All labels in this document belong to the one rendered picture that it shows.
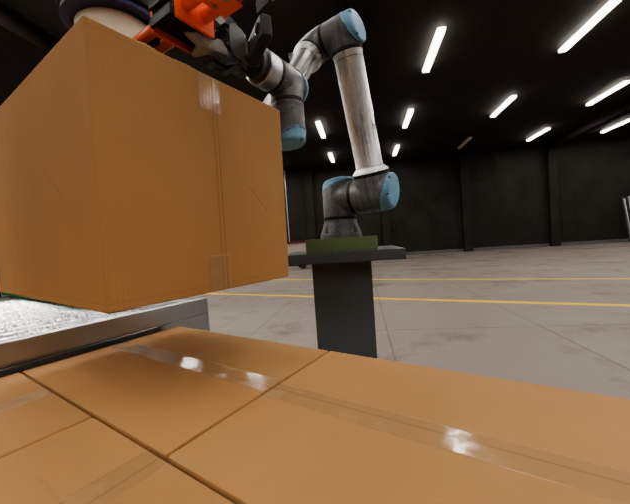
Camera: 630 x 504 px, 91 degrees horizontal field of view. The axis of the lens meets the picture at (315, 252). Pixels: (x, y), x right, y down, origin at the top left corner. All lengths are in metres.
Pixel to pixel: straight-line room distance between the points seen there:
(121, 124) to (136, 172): 0.07
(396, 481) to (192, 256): 0.43
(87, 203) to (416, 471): 0.53
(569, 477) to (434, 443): 0.13
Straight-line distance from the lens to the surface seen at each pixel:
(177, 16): 0.74
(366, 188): 1.28
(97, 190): 0.52
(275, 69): 0.89
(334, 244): 1.23
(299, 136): 0.89
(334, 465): 0.42
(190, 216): 0.58
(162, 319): 1.18
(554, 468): 0.46
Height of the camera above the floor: 0.79
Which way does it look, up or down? 2 degrees down
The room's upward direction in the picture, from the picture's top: 4 degrees counter-clockwise
